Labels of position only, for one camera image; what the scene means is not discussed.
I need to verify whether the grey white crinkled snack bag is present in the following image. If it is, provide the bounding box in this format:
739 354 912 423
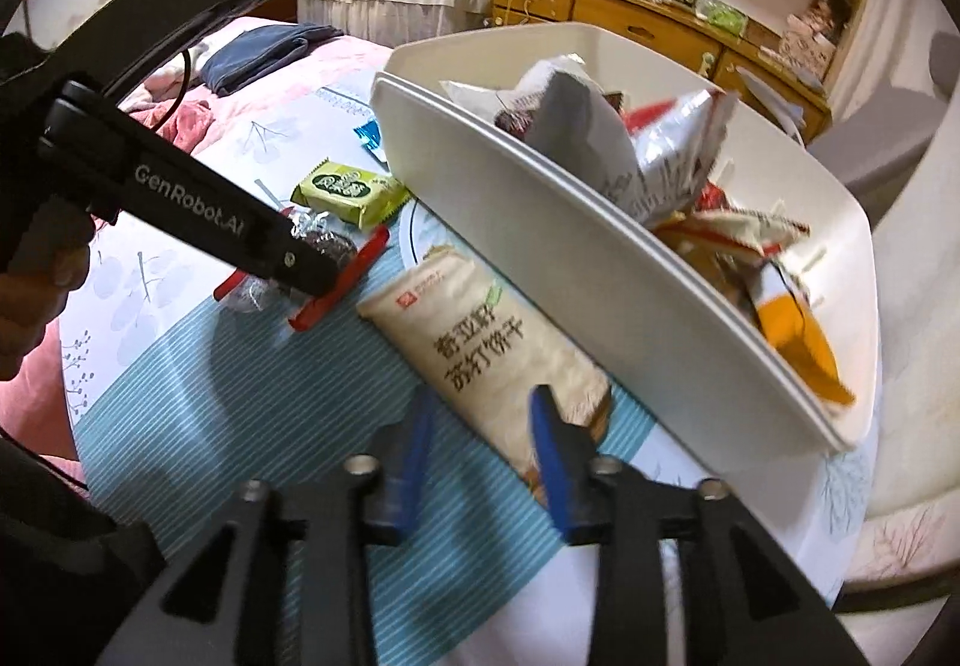
441 53 737 226

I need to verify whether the white plastic storage bin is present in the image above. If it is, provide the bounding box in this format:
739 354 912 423
371 22 880 473

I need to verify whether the pink bed blanket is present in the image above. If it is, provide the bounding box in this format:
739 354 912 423
0 64 220 488

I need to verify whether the beige soda cracker packet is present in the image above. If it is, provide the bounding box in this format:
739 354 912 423
358 247 612 500

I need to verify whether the wooden desk with drawers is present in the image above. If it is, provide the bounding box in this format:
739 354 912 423
491 0 833 141

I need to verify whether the grey office chair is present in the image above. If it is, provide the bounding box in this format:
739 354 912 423
807 32 958 227

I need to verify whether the blue snack wrapper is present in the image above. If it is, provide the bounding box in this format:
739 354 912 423
355 118 389 169

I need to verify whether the orange and white snack packet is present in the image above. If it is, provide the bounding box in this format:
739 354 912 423
745 262 856 407

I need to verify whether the tree-patterned round table cover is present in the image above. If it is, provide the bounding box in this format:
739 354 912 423
60 24 877 664

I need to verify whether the dark blue folded garment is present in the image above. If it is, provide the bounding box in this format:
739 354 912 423
199 22 343 97

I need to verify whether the doll on shelf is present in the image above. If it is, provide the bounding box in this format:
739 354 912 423
778 0 853 81

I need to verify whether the person's left hand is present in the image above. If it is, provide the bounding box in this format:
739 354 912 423
2 208 94 382

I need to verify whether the red Cookies packet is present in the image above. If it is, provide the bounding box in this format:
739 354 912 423
652 182 811 274

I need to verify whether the white floral quilt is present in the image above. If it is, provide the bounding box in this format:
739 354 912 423
836 109 958 664

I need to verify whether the green snack packet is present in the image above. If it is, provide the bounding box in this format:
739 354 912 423
291 161 410 230

